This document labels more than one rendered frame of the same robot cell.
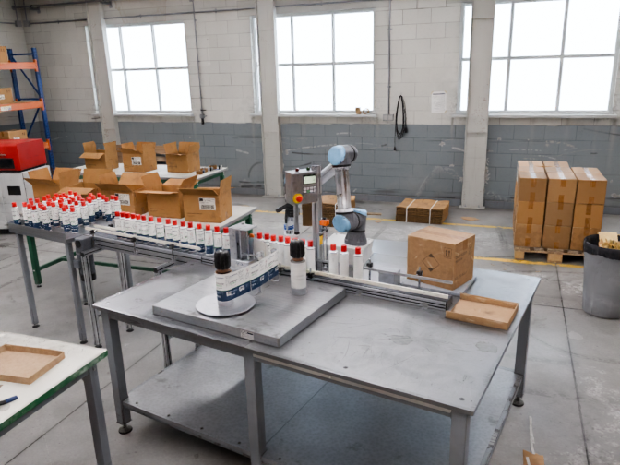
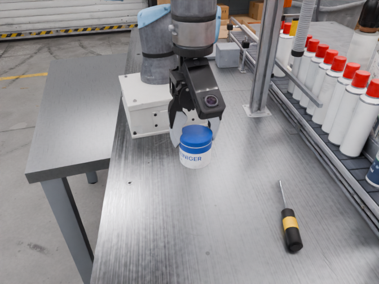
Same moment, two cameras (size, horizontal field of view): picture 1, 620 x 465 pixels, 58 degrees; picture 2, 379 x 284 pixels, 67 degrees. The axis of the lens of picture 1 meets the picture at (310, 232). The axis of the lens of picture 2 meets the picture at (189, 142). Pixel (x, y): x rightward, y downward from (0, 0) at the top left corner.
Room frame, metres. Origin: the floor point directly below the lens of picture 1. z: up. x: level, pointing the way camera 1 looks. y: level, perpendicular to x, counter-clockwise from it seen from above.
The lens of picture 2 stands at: (3.99, 0.52, 1.35)
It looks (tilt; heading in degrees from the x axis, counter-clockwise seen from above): 36 degrees down; 232
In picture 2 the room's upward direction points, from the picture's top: straight up
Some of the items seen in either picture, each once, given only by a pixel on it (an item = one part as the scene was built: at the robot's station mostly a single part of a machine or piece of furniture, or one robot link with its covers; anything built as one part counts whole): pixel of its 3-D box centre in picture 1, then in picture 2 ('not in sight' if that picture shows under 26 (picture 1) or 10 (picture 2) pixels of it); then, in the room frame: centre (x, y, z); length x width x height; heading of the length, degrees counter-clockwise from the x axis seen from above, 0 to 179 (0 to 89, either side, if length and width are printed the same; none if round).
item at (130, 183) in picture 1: (125, 194); not in sight; (5.08, 1.71, 0.97); 0.45 x 0.38 x 0.37; 162
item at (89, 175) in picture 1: (87, 191); not in sight; (5.23, 2.13, 0.97); 0.44 x 0.38 x 0.37; 164
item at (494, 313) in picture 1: (482, 310); (229, 28); (2.57, -0.86, 0.85); 0.30 x 0.26 x 0.04; 59
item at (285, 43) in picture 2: (333, 260); (283, 50); (3.01, -0.13, 0.98); 0.05 x 0.05 x 0.20
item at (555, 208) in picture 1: (554, 208); not in sight; (6.07, -2.77, 0.45); 1.20 x 0.84 x 0.89; 161
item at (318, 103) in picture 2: (359, 267); (260, 46); (2.97, -0.28, 0.96); 1.07 x 0.01 x 0.01; 59
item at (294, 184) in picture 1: (302, 186); not in sight; (3.21, 0.04, 1.38); 0.17 x 0.10 x 0.19; 114
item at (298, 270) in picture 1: (298, 266); (364, 41); (2.81, 0.07, 1.03); 0.09 x 0.09 x 0.30
